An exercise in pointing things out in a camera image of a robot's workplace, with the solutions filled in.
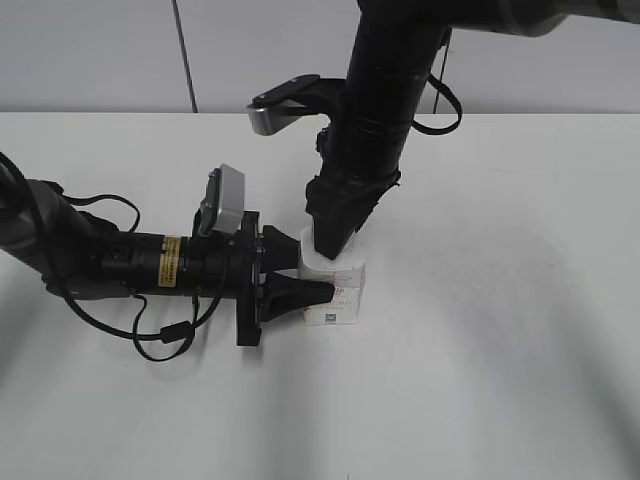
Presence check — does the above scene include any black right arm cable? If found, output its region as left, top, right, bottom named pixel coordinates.
left=412, top=27, right=462, bottom=135

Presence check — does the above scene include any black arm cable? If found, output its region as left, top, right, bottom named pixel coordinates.
left=0, top=149, right=226, bottom=362
left=412, top=27, right=462, bottom=135

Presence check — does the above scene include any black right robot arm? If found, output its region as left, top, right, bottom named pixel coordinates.
left=306, top=1, right=639, bottom=259

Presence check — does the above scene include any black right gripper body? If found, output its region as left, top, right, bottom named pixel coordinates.
left=305, top=127, right=401, bottom=225

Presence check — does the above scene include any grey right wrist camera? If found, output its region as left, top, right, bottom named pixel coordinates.
left=247, top=74, right=345, bottom=136

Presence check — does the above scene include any white ribbed bottle cap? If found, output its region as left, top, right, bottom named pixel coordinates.
left=312, top=224, right=358, bottom=260

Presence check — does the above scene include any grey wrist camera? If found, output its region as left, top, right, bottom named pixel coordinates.
left=247, top=74, right=345, bottom=136
left=197, top=164, right=245, bottom=237

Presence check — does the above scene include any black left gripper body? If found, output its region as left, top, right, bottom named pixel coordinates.
left=236, top=211, right=262, bottom=347

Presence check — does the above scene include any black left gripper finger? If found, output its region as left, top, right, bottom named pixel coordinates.
left=258, top=272, right=335, bottom=323
left=261, top=225, right=300, bottom=273

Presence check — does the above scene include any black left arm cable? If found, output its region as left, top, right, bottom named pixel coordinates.
left=0, top=149, right=226, bottom=362

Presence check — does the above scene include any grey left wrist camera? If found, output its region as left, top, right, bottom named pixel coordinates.
left=197, top=164, right=245, bottom=237

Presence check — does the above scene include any white yogurt drink bottle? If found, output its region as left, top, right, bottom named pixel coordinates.
left=298, top=226, right=366, bottom=326

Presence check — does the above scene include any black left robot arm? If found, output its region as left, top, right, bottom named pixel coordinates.
left=1, top=158, right=335, bottom=348

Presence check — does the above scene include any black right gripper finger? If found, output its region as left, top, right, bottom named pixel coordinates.
left=311, top=197, right=379, bottom=259

